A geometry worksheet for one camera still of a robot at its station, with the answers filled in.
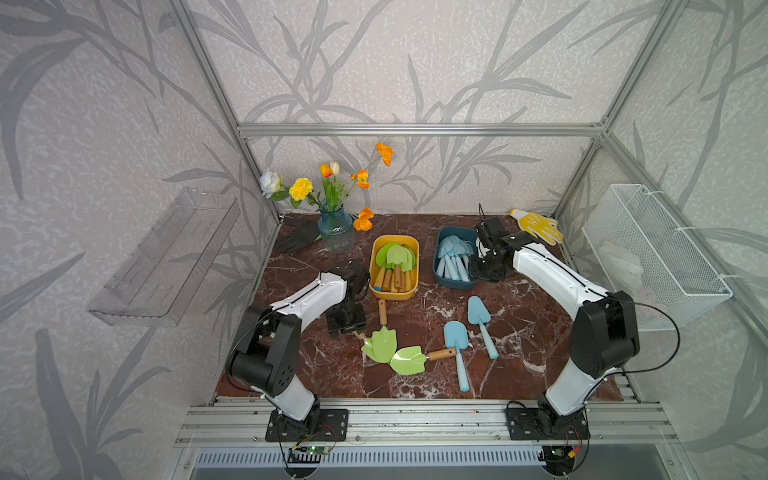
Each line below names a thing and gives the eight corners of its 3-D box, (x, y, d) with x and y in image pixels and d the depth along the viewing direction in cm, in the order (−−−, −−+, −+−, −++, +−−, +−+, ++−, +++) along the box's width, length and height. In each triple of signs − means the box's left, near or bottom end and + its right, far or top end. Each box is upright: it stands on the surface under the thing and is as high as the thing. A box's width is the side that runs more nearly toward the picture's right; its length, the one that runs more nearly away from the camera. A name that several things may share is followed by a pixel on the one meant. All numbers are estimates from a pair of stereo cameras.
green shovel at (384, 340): (371, 363, 85) (370, 361, 84) (375, 302, 98) (375, 299, 96) (396, 363, 85) (396, 361, 84) (397, 302, 98) (397, 299, 96)
